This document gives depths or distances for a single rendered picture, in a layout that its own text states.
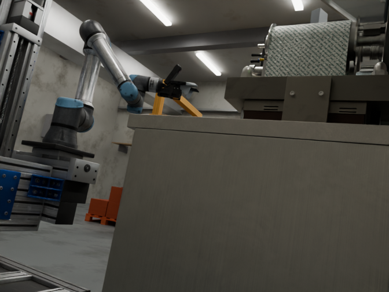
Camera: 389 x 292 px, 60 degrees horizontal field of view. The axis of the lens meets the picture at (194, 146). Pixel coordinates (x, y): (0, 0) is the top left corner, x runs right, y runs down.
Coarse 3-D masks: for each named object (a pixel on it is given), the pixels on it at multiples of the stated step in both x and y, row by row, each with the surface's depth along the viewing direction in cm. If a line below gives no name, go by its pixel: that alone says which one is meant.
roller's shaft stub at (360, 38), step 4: (380, 32) 99; (384, 32) 98; (360, 36) 101; (364, 36) 100; (368, 36) 100; (372, 36) 99; (376, 36) 99; (380, 36) 98; (360, 40) 101; (364, 40) 100; (368, 40) 100; (372, 40) 99; (376, 40) 99; (380, 40) 98; (360, 44) 101; (364, 44) 101; (368, 44) 100; (372, 44) 100; (376, 44) 100; (380, 44) 98
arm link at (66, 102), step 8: (56, 104) 149; (64, 104) 148; (72, 104) 149; (80, 104) 152; (56, 112) 148; (64, 112) 147; (72, 112) 149; (80, 112) 153; (56, 120) 147; (64, 120) 147; (72, 120) 149; (80, 120) 156
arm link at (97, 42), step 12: (84, 24) 158; (96, 24) 158; (84, 36) 157; (96, 36) 155; (96, 48) 155; (108, 48) 156; (108, 60) 153; (108, 72) 154; (120, 72) 153; (120, 84) 152; (132, 84) 149; (132, 96) 149
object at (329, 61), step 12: (300, 48) 103; (312, 48) 102; (324, 48) 100; (336, 48) 99; (276, 60) 106; (288, 60) 104; (300, 60) 103; (312, 60) 101; (324, 60) 99; (336, 60) 98; (276, 72) 105; (288, 72) 104; (300, 72) 102; (312, 72) 100; (324, 72) 99; (336, 72) 97
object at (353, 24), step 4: (352, 24) 99; (352, 28) 98; (352, 32) 98; (352, 36) 98; (348, 40) 99; (352, 40) 98; (348, 44) 99; (352, 44) 98; (348, 48) 99; (352, 48) 99; (348, 52) 100; (352, 52) 100; (348, 56) 101; (352, 56) 101; (348, 60) 104; (352, 60) 104
